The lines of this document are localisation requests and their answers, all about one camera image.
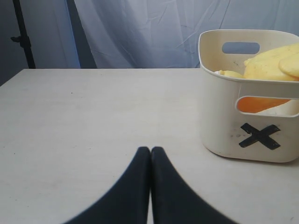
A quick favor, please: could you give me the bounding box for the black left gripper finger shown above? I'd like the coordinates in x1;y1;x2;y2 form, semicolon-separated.
66;147;150;224

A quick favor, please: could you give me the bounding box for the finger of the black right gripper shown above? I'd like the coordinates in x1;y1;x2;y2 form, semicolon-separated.
151;147;236;224

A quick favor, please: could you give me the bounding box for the detached rubber chicken head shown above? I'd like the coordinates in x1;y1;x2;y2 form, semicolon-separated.
215;70;243;78

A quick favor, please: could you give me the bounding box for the headless yellow rubber chicken body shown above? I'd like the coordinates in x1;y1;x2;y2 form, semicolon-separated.
237;43;299;113

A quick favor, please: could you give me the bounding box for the cream bin marked X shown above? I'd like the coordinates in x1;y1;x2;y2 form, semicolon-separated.
198;29;299;163

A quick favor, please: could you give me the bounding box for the blue-grey backdrop cloth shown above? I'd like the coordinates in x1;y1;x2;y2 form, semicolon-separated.
0;0;299;83

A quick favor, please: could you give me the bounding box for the black light stand pole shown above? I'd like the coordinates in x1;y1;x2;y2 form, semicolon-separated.
11;0;36;69

